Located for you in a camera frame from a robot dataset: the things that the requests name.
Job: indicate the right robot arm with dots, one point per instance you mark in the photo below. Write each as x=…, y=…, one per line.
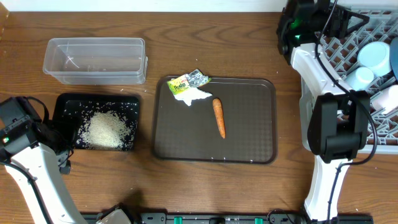
x=340, y=117

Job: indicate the crumpled white tissue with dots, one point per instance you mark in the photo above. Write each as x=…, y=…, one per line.
x=191, y=94

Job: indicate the white plastic cup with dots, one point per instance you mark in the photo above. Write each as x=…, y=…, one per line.
x=387, y=100

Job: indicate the pile of rice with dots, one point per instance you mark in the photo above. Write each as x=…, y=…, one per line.
x=105, y=131

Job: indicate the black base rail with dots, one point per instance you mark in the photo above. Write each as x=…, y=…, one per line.
x=148, y=216

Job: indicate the clear plastic bin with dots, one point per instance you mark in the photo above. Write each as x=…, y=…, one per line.
x=96, y=60

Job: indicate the black rectangular tray bin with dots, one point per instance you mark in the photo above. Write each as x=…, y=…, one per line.
x=71, y=108

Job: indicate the light blue cup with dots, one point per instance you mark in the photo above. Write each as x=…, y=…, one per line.
x=360, y=79

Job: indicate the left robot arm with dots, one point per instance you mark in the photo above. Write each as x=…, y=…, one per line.
x=34, y=153

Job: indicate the light blue bowl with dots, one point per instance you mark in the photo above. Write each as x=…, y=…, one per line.
x=376, y=57

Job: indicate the dark brown serving tray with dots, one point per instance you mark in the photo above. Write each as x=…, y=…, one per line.
x=190, y=133

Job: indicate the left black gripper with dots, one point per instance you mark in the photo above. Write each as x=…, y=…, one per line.
x=64, y=158

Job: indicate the grey dishwasher rack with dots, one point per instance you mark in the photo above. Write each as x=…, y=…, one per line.
x=342, y=54

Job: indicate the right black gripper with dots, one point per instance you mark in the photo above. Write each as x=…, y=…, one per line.
x=343, y=27

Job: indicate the dark blue plate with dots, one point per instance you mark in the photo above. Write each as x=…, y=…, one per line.
x=394, y=56

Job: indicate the orange carrot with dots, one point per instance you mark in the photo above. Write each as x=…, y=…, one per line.
x=218, y=110

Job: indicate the yellow silver snack wrapper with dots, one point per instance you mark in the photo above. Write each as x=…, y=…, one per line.
x=187, y=81

